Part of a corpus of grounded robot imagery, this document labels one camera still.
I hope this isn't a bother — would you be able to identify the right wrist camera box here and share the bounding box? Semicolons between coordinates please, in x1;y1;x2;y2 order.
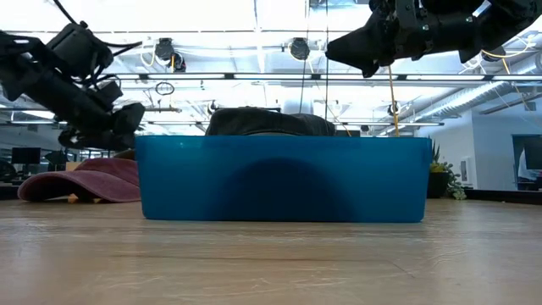
368;0;429;22

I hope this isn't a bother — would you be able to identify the black ceiling cable reel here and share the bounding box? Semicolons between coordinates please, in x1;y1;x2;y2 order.
482;45;507;64
154;36;175;61
171;51;187;73
289;36;312;62

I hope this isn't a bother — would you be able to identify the potted green plant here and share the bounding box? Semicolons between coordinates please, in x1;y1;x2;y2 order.
426;138;467;201

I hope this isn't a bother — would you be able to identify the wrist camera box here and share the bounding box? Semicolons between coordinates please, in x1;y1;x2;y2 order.
368;0;429;22
45;20;114;80

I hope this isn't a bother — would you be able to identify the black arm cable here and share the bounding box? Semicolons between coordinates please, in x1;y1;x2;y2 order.
53;0;144;58

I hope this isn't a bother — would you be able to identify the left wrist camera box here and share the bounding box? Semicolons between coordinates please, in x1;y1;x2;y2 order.
45;20;114;80

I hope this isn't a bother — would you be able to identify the maroon baseball cap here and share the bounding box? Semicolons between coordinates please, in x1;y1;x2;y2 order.
17;157;141;203

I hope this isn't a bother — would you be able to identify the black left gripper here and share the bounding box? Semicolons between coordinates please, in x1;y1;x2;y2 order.
8;67;147;153

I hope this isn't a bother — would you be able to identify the ceiling light rail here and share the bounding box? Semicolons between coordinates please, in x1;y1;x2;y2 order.
97;71;542;82

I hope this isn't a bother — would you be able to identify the yellow hanging cord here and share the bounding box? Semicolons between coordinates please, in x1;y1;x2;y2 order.
387;65;401;137

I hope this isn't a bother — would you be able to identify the blue plastic bin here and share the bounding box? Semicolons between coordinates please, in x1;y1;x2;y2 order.
135;135;433;224

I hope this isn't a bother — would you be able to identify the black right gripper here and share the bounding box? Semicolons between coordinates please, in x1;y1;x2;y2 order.
324;12;473;79

